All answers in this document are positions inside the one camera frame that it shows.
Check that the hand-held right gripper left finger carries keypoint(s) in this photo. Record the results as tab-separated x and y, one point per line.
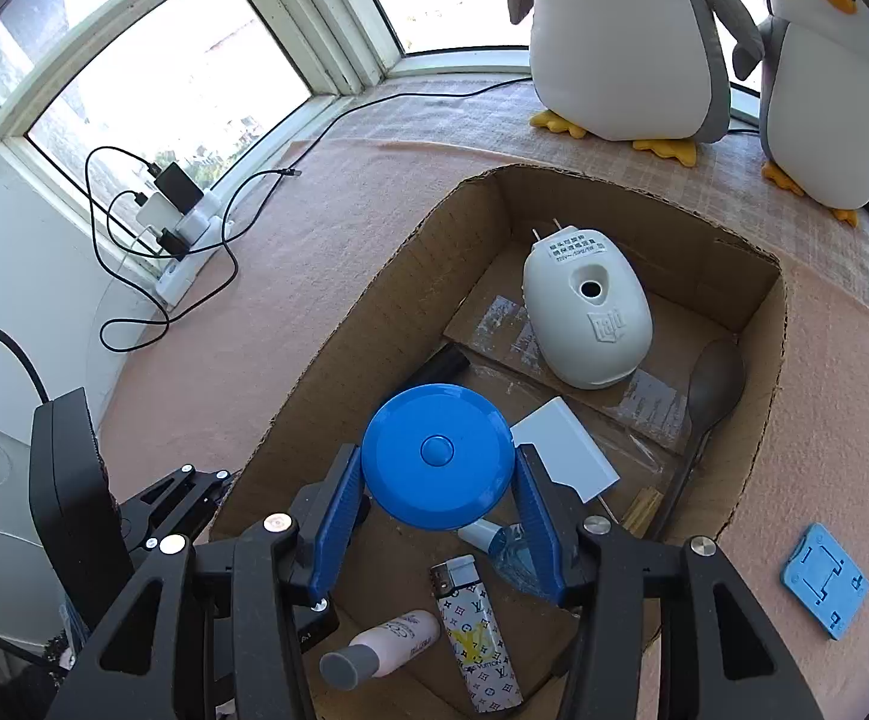
333	517

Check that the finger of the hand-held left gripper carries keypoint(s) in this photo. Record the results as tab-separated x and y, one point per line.
179	491
314	626

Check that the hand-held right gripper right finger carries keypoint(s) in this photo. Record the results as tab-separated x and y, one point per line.
536	517

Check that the small blue liquid bottle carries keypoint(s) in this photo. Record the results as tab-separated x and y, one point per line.
506	547

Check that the white charger plug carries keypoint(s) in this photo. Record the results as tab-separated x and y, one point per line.
566	442

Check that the pink bottle with grey cap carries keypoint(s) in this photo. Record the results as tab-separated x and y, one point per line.
397	641

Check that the wooden clothespin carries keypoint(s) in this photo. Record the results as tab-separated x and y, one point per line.
641	510

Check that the blue round tape measure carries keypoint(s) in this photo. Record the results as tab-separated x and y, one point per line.
438	450

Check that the white patterned lighter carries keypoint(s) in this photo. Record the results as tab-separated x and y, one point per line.
472	630

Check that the black cylinder tube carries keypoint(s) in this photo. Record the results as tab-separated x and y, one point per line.
446	364

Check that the brown cardboard box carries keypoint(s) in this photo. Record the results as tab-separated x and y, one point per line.
374	315

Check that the white plug-in mosquito repeller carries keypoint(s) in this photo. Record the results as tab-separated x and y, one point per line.
592	315

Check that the grey translucent spoon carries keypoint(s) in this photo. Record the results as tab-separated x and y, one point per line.
716	382

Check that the blue flat plastic stand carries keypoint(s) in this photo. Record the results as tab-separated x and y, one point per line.
824	577

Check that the black power adapter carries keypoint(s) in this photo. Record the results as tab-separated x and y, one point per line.
177	180

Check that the white power strip with chargers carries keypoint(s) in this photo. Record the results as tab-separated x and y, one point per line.
290	173

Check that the checkered cloth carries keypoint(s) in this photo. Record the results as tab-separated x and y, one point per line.
442	112

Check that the large penguin plush toy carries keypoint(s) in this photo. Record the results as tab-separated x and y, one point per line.
614	37

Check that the small penguin plush toy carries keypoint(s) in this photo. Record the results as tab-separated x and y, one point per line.
817	105

